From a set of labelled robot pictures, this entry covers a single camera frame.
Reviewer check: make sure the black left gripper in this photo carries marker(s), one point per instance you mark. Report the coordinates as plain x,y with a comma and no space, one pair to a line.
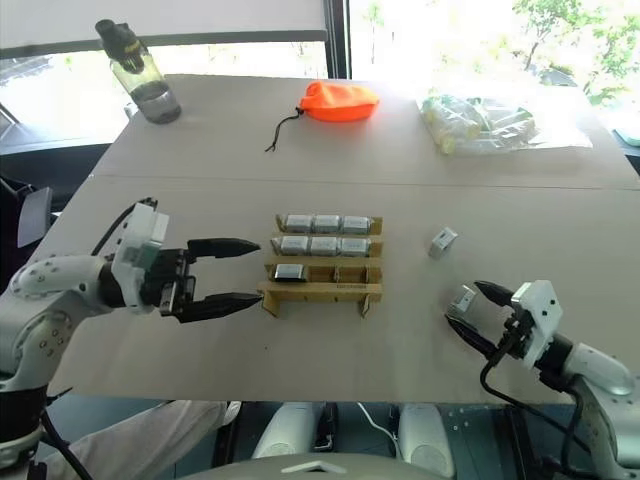
170,272

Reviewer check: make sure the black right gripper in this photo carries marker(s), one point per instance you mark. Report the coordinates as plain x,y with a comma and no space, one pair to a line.
515,335

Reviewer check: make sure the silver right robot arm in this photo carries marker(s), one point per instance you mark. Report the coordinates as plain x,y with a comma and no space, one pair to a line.
595,365

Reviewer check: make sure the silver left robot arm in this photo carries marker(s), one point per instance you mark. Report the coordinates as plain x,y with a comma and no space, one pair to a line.
45,285

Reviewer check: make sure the silver battery on table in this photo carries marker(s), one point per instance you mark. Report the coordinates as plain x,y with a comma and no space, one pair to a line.
442,242

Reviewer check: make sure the wooden battery rack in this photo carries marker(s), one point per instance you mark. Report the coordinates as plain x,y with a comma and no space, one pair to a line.
320,292

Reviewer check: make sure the white rounded robot leg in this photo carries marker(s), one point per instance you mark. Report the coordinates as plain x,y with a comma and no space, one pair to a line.
287,435
425,440

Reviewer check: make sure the light grey trouser leg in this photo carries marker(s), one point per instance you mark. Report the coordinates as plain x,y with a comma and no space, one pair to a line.
145,440

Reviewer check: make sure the clear plastic bag of items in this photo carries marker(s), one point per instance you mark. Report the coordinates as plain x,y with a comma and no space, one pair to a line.
480,125

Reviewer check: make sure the black and grey chair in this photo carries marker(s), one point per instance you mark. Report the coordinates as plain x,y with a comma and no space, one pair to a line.
30,215

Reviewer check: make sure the clear bottle with black lid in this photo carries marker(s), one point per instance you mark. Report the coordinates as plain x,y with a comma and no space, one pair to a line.
145,85

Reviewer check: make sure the grey robot torso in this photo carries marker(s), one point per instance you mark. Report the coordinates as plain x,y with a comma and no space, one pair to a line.
320,467

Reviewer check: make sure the pale teal object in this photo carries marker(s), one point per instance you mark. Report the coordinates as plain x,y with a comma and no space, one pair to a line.
627,136

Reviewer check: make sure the white roller blind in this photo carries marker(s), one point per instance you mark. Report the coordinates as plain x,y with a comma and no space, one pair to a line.
160,20

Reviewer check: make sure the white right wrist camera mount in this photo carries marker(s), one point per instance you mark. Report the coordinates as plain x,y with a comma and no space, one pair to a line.
542,310

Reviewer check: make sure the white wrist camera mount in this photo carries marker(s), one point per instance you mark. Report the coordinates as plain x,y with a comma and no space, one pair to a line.
542,310
142,225

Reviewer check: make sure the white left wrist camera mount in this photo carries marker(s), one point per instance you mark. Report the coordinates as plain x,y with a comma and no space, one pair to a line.
142,225

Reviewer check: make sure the dark window frame post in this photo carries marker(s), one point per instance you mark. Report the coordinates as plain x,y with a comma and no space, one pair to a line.
339,40

